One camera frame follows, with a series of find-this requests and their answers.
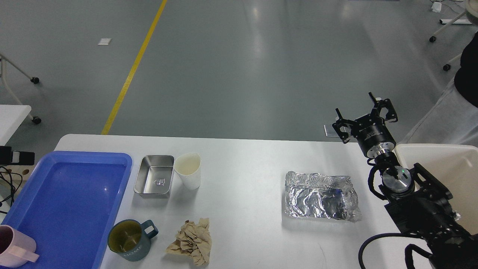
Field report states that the crumpled brown paper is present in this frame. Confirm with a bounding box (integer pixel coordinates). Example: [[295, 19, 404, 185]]
[[165, 218, 212, 266]]

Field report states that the clear floor plate left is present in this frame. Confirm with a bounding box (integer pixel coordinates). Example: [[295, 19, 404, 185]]
[[324, 124, 340, 137]]

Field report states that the stainless steel rectangular container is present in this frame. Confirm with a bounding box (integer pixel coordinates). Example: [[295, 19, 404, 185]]
[[134, 155, 174, 199]]

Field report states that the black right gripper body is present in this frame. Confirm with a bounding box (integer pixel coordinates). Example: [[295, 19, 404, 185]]
[[353, 115, 396, 157]]

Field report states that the teal mug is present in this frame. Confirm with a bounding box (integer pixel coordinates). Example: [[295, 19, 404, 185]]
[[107, 219, 159, 262]]

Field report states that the white plastic bin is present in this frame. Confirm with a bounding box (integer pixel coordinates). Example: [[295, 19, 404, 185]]
[[394, 144, 478, 269]]

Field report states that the crumpled aluminium foil tray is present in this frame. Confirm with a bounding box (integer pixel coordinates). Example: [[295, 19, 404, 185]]
[[285, 171, 362, 223]]

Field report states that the wheeled chair base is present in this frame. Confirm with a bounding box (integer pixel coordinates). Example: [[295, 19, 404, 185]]
[[429, 0, 478, 71]]

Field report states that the pink mug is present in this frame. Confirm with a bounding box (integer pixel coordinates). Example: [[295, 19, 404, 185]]
[[0, 225, 40, 268]]

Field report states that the blue plastic tray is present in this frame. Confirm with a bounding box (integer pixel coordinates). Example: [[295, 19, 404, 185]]
[[2, 151, 133, 269]]

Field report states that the white paper cup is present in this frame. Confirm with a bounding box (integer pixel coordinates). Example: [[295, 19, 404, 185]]
[[173, 152, 201, 190]]

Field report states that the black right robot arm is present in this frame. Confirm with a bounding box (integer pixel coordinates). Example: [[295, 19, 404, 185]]
[[332, 93, 478, 269]]

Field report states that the white paper on floor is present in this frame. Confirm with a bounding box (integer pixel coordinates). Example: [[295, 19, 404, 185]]
[[97, 38, 112, 46]]

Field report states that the white side table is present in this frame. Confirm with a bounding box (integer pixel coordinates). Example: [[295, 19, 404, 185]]
[[0, 105, 31, 146]]

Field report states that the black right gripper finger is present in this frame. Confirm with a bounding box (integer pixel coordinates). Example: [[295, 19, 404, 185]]
[[332, 108, 357, 144], [368, 92, 398, 124]]

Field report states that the wheeled stand left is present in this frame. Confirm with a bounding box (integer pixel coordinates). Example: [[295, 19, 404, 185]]
[[0, 53, 40, 105]]

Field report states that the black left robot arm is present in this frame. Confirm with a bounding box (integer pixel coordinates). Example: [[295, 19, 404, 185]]
[[0, 145, 35, 166]]

